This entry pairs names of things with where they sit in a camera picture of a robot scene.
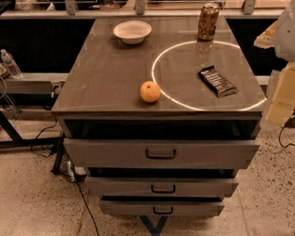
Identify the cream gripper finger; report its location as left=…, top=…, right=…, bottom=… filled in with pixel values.
left=266, top=62, right=295, bottom=126
left=254, top=22, right=277, bottom=49

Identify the orange patterned drink can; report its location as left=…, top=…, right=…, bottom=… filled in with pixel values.
left=197, top=3, right=220, bottom=41

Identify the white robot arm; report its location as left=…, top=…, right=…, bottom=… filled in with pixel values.
left=254, top=0, right=295, bottom=126

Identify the white paper bowl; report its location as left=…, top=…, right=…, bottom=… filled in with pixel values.
left=113, top=20, right=152, bottom=45

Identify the black snack bar packet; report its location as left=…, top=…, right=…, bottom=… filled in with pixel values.
left=198, top=66, right=238, bottom=98

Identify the orange fruit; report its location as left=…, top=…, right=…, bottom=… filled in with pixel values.
left=140, top=81, right=161, bottom=103

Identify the middle grey drawer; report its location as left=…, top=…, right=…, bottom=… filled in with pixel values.
left=85, top=177, right=239, bottom=198

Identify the grey drawer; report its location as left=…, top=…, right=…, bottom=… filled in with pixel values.
left=64, top=139, right=259, bottom=170
left=85, top=177, right=239, bottom=198
left=100, top=200, right=224, bottom=217

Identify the grey drawer cabinet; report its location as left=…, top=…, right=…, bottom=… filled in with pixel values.
left=45, top=8, right=276, bottom=228

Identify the top grey drawer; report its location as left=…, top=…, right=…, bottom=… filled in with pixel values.
left=64, top=139, right=259, bottom=170

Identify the blue floor tape cross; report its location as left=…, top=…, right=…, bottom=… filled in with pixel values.
left=140, top=215, right=168, bottom=236

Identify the bottom grey drawer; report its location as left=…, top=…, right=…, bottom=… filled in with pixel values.
left=100, top=200, right=224, bottom=217

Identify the black metal side table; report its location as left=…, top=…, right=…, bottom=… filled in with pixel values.
left=0, top=72, right=67, bottom=175

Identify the clear plastic water bottle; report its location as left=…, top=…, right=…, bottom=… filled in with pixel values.
left=0, top=49, right=23, bottom=79

